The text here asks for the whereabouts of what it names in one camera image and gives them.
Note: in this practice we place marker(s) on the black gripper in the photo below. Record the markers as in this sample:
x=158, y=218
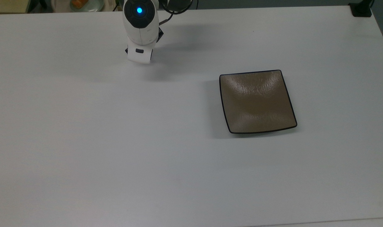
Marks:
x=160, y=34

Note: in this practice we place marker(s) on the plate with orange food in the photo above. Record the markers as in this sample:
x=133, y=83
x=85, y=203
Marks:
x=95, y=6

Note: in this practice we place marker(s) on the square brown ceramic plate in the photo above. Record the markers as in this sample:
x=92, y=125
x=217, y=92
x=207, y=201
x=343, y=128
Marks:
x=257, y=101

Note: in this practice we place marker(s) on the orange item in bowl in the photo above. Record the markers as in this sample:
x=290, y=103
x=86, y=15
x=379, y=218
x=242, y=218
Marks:
x=78, y=3

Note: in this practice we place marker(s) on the beige cardboard box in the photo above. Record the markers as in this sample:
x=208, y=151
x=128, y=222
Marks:
x=8, y=5

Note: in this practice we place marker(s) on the black table clamp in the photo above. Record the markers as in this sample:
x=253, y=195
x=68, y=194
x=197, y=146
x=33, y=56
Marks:
x=361, y=9

